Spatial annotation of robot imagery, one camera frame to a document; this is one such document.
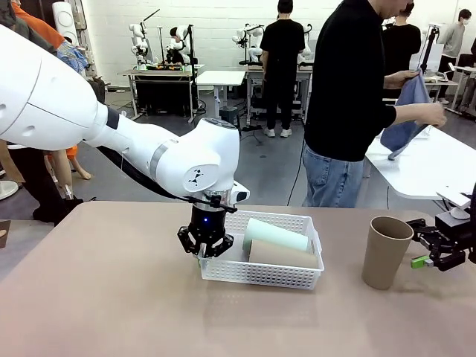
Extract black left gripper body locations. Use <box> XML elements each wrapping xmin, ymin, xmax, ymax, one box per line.
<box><xmin>188</xmin><ymin>203</ymin><xmax>228</xmax><ymax>247</ymax></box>

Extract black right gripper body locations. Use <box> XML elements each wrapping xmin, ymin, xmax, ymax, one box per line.
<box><xmin>434</xmin><ymin>210</ymin><xmax>476</xmax><ymax>258</ymax></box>

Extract brown paper cup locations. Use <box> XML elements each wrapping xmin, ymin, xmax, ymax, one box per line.
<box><xmin>361</xmin><ymin>216</ymin><xmax>415</xmax><ymax>292</ymax></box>
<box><xmin>248</xmin><ymin>239</ymin><xmax>320</xmax><ymax>270</ymax></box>

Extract white perforated plastic basket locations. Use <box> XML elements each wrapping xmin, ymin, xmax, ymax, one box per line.
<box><xmin>196</xmin><ymin>209</ymin><xmax>325</xmax><ymax>292</ymax></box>

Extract mint green cup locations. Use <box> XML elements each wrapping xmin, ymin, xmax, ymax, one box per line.
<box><xmin>242</xmin><ymin>217</ymin><xmax>310</xmax><ymax>254</ymax></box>

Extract blue grey cloth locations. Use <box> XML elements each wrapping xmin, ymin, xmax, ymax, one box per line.
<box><xmin>379</xmin><ymin>66</ymin><xmax>433</xmax><ymax>162</ymax></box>

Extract person's right forearm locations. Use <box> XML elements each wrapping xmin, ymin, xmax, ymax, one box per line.
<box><xmin>371</xmin><ymin>103</ymin><xmax>423</xmax><ymax>129</ymax></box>

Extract person's right hand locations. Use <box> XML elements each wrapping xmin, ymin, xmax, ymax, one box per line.
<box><xmin>415</xmin><ymin>101</ymin><xmax>448</xmax><ymax>129</ymax></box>

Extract person's left hand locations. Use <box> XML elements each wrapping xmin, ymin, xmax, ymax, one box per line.
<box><xmin>384</xmin><ymin>69</ymin><xmax>421</xmax><ymax>91</ymax></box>

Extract white side table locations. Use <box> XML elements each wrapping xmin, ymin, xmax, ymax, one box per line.
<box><xmin>364</xmin><ymin>124</ymin><xmax>476</xmax><ymax>204</ymax></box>

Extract grey plastic stool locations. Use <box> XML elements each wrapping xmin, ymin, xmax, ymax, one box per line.
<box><xmin>219</xmin><ymin>106</ymin><xmax>241</xmax><ymax>123</ymax></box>

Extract skin-coloured mannequin legs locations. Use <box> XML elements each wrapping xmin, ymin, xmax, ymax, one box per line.
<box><xmin>44</xmin><ymin>147</ymin><xmax>92</xmax><ymax>204</ymax></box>

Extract white height-adjustable desk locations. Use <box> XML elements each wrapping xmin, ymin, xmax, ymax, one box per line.
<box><xmin>195</xmin><ymin>69</ymin><xmax>247</xmax><ymax>123</ymax></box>

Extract metal workbench with equipment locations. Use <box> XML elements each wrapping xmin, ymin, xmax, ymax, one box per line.
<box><xmin>122</xmin><ymin>63</ymin><xmax>205</xmax><ymax>123</ymax></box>

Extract black tripod pole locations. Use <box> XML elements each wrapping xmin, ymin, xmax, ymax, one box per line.
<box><xmin>187</xmin><ymin>24</ymin><xmax>199</xmax><ymax>120</ymax></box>

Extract grey background workbench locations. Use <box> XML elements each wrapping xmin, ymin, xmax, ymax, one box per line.
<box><xmin>245</xmin><ymin>65</ymin><xmax>269</xmax><ymax>126</ymax></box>

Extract person in black sweater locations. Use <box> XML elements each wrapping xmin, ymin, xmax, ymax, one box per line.
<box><xmin>301</xmin><ymin>0</ymin><xmax>449</xmax><ymax>209</ymax></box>

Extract person in green jacket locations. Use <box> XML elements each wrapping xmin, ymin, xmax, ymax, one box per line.
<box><xmin>0</xmin><ymin>0</ymin><xmax>85</xmax><ymax>226</ymax></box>

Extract brown wooden board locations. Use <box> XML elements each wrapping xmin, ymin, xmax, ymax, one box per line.
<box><xmin>0</xmin><ymin>219</ymin><xmax>13</xmax><ymax>250</ymax></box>

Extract white round fan base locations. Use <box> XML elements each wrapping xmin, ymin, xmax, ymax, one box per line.
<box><xmin>0</xmin><ymin>180</ymin><xmax>20</xmax><ymax>202</ymax></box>

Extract standing person in black t-shirt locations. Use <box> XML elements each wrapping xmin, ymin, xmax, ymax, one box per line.
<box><xmin>259</xmin><ymin>0</ymin><xmax>307</xmax><ymax>139</ymax></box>

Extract person in black coat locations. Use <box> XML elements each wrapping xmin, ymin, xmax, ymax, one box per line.
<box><xmin>382</xmin><ymin>1</ymin><xmax>422</xmax><ymax>100</ymax></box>

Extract person in grey hoodie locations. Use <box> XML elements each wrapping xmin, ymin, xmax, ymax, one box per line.
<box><xmin>437</xmin><ymin>8</ymin><xmax>473</xmax><ymax>106</ymax></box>

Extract blue patterned cloth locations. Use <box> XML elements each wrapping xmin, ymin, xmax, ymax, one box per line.
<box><xmin>57</xmin><ymin>40</ymin><xmax>90</xmax><ymax>74</ymax></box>

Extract orange garment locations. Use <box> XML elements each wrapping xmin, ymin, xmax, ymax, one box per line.
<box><xmin>12</xmin><ymin>0</ymin><xmax>65</xmax><ymax>50</ymax></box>

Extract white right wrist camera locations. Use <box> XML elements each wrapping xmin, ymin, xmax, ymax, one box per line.
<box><xmin>436</xmin><ymin>190</ymin><xmax>473</xmax><ymax>221</ymax></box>

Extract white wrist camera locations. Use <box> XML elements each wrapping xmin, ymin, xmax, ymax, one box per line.
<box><xmin>231</xmin><ymin>181</ymin><xmax>251</xmax><ymax>205</ymax></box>
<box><xmin>436</xmin><ymin>190</ymin><xmax>473</xmax><ymax>221</ymax></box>

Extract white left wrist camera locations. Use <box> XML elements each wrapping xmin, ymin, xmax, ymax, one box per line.
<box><xmin>231</xmin><ymin>181</ymin><xmax>251</xmax><ymax>205</ymax></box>

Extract black floor cable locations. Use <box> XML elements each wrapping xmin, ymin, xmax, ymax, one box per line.
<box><xmin>287</xmin><ymin>137</ymin><xmax>307</xmax><ymax>206</ymax></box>

